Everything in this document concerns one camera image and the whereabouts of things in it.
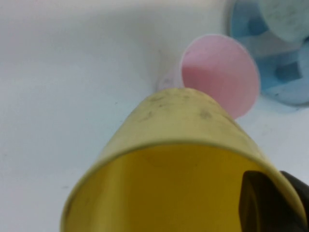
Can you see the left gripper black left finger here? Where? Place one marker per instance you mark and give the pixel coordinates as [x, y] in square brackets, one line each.
[260, 210]

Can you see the green marbled plastic cup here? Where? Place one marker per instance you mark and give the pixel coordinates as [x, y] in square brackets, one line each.
[285, 17]

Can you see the blue cup stand with posts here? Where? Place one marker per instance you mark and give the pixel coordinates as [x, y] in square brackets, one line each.
[277, 91]

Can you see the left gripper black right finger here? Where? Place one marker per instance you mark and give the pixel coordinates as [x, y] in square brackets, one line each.
[303, 198]

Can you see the yellow marbled plastic cup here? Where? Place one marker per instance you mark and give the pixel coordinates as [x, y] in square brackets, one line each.
[173, 125]

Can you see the blue marbled plastic cup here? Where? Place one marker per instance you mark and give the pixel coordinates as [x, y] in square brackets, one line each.
[304, 62]

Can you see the pink marbled plastic cup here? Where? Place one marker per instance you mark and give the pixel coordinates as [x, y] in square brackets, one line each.
[222, 70]

